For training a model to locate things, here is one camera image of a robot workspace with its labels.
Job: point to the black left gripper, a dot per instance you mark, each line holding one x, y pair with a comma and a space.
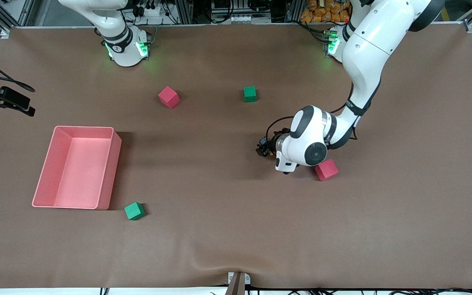
269, 146

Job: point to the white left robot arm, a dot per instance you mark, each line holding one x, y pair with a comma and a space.
367, 49

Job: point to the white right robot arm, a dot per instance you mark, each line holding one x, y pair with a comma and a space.
121, 45

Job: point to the green foam cube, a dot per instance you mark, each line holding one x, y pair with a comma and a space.
250, 94
134, 211

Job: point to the pink foam cube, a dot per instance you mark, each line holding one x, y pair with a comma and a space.
328, 171
168, 97

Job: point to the brown table cover mat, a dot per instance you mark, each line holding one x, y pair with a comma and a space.
236, 229

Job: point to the pink plastic tray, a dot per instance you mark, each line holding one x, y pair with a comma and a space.
80, 184

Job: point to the white terminal block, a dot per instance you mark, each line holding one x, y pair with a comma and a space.
244, 19

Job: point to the orange snack bags pile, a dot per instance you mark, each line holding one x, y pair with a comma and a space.
318, 14

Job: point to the white power strip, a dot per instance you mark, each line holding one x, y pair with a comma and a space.
154, 11

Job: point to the metal table clamp bracket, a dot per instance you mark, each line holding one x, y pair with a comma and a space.
238, 282

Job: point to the aluminium frame post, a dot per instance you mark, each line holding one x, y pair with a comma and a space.
292, 10
183, 10

